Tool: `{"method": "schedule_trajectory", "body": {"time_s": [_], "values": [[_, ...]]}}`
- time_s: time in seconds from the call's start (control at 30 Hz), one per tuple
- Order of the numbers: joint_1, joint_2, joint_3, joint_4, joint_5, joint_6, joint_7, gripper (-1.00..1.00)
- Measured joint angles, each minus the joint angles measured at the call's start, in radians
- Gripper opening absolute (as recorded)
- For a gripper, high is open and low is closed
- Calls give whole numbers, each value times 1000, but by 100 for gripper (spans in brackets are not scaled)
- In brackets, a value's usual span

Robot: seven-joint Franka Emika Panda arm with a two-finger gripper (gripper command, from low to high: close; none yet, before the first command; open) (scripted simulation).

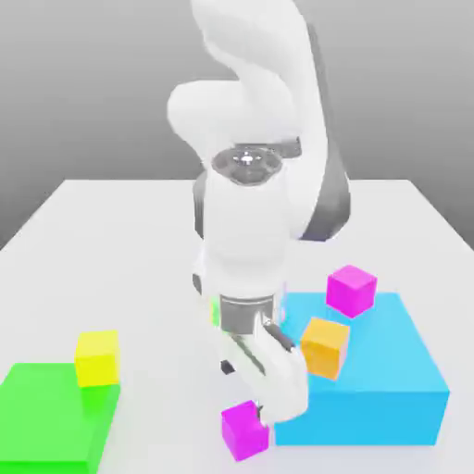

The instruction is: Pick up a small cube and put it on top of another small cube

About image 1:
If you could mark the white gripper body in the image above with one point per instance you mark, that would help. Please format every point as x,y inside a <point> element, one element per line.
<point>276,374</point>

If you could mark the small magenta cube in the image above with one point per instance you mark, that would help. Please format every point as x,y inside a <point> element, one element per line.
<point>351,290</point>
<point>242,431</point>

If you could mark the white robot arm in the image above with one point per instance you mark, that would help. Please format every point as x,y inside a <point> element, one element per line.
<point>244,222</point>

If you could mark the small orange cube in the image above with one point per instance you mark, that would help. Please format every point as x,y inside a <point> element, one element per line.
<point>323,347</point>

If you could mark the small yellow cube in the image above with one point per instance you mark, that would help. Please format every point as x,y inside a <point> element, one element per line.
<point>97,358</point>

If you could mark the large blue box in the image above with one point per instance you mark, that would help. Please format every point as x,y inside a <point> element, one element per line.
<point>370,381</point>

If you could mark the large green box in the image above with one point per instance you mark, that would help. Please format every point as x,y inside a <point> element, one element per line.
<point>48,418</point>

